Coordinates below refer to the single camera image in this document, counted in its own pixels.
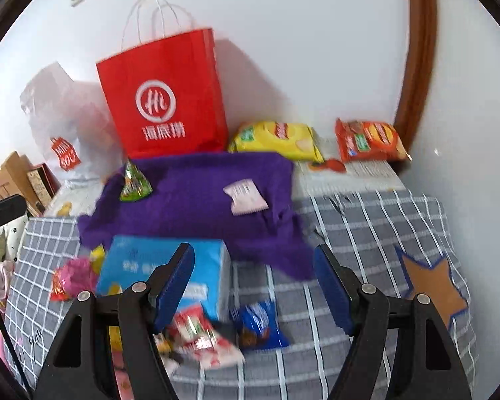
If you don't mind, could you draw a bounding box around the wooden furniture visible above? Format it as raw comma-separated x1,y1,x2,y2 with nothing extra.
0,152,46,217

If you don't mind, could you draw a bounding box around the green triangular snack packet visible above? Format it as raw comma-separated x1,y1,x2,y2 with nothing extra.
120,160,153,202

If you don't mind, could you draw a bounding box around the red paper bag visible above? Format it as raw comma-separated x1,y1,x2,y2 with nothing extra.
96,0,229,160

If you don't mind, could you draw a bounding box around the pink foil snack packet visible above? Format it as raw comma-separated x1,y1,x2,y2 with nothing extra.
64,257,98,298

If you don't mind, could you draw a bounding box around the blue snack packet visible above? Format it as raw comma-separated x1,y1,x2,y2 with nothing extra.
229,300,290,351

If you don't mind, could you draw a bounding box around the blue tissue pack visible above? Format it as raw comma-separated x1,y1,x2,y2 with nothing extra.
96,235,232,321

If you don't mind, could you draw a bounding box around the red white snack packet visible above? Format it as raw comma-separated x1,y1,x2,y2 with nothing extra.
167,304,246,369

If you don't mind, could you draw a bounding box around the brown wooden door frame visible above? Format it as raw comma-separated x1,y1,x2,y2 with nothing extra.
394,0,438,171

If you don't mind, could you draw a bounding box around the white plastic bag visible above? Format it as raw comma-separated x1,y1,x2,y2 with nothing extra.
20,62,126,184

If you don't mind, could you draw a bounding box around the thin black rod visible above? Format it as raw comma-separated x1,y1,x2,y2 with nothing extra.
0,267,30,392

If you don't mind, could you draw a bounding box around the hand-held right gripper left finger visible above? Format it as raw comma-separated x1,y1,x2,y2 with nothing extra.
33,242,196,400

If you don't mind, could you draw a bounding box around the small pink white packet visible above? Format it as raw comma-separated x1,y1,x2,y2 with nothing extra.
224,180,269,216

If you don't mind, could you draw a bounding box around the orange chips bag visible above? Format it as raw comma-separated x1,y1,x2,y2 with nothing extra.
334,117,413,163

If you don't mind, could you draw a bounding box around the purple cloth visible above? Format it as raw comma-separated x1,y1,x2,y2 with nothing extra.
78,152,317,281

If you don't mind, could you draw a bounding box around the yellow chips bag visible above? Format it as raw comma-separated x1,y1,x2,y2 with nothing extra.
227,122,325,163

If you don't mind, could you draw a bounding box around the brown patterned box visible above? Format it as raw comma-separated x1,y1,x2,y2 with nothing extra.
27,164,61,211

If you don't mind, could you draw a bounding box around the grey checked blanket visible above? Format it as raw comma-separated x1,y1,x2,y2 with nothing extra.
2,187,480,400

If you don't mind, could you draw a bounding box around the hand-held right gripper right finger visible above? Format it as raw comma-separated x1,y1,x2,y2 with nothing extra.
314,244,471,400

